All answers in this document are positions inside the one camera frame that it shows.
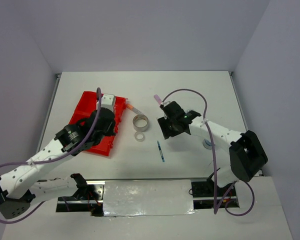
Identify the pink highlighter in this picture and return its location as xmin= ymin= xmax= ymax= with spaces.
xmin=153 ymin=94 xmax=163 ymax=105

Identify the large clear tape roll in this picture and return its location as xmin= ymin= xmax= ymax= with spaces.
xmin=132 ymin=114 xmax=150 ymax=132

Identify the blue crayon pen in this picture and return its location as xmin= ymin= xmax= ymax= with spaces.
xmin=157 ymin=140 xmax=165 ymax=163

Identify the red compartment organizer tray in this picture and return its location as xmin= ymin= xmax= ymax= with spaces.
xmin=65 ymin=90 xmax=129 ymax=158

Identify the blue white bottle near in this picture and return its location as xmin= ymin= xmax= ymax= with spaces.
xmin=202 ymin=139 xmax=213 ymax=150

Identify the orange capped highlighter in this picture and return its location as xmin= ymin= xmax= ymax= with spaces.
xmin=126 ymin=104 xmax=143 ymax=115

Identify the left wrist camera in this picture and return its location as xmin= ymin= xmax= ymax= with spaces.
xmin=101 ymin=94 xmax=116 ymax=112

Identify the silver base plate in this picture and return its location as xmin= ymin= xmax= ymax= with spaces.
xmin=55 ymin=178 xmax=241 ymax=218

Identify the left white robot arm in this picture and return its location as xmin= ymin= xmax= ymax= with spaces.
xmin=0 ymin=107 xmax=116 ymax=220

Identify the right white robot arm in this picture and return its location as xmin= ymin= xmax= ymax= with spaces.
xmin=157 ymin=101 xmax=268 ymax=196

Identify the small clear tape roll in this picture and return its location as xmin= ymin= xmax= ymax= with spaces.
xmin=134 ymin=131 xmax=145 ymax=142

